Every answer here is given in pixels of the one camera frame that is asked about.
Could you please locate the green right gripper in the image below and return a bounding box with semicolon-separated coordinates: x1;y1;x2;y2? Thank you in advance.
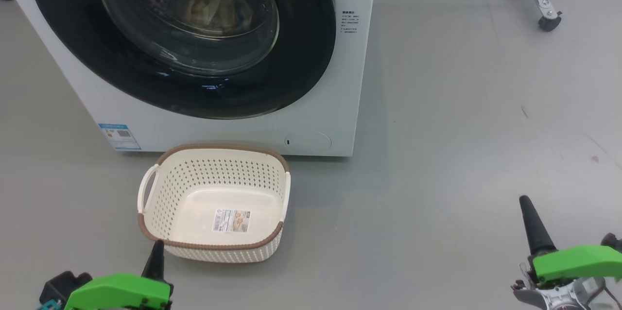
511;195;622;310

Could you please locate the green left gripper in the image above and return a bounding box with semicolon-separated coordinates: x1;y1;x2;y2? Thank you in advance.
63;241;174;310

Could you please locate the round black glass washer door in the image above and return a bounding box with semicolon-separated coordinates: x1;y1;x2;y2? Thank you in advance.
26;0;337;120

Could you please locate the cream yellow printed garment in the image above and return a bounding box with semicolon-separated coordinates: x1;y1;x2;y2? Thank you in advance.
176;0;256;36

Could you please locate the white front-load washing machine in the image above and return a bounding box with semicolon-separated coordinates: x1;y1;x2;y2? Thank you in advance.
0;0;379;157

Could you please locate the white product label sticker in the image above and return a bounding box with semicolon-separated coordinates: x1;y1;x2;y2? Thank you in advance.
212;208;251;233

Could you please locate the cream perforated basket brown rim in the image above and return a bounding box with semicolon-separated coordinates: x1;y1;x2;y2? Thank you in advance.
137;143;292;264

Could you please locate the blue energy label sticker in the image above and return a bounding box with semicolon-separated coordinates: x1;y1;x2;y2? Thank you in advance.
98;123;142;151

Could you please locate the small printed text label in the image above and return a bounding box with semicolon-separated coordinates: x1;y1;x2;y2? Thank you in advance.
341;10;360;34

